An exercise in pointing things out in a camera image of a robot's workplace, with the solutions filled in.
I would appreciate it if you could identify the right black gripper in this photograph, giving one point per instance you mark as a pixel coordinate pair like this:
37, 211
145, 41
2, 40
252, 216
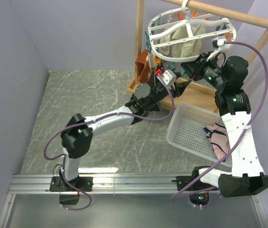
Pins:
194, 69

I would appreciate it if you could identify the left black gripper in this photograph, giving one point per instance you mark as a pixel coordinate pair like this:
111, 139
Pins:
179, 89

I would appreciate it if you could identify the orange clothes peg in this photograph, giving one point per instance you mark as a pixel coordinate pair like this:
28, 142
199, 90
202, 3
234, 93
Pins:
158, 61

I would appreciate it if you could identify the white clip hanger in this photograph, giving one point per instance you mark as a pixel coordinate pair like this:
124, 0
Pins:
190, 30

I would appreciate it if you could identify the black striped underwear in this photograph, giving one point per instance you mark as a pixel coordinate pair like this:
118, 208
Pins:
153, 103

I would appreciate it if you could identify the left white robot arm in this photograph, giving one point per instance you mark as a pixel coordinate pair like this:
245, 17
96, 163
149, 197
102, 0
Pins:
80, 131

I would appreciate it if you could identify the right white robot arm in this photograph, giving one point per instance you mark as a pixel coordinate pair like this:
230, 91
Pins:
238, 172

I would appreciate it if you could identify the beige underwear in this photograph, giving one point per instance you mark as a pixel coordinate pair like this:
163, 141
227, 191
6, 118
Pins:
158, 35

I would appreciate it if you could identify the rust brown underwear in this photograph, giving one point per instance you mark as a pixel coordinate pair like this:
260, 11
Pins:
142, 67

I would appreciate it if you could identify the pink navy underwear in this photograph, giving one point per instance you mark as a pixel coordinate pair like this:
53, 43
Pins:
218, 137

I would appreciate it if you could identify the teal clothes peg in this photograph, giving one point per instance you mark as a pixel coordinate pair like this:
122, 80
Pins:
172, 67

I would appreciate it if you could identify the white plastic basket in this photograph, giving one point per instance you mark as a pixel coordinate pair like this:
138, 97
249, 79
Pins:
186, 130

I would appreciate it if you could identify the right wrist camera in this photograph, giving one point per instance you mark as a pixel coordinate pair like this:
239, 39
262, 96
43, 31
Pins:
219, 45

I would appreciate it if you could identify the aluminium mounting rail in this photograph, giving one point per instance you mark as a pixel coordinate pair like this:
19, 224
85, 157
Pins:
103, 183

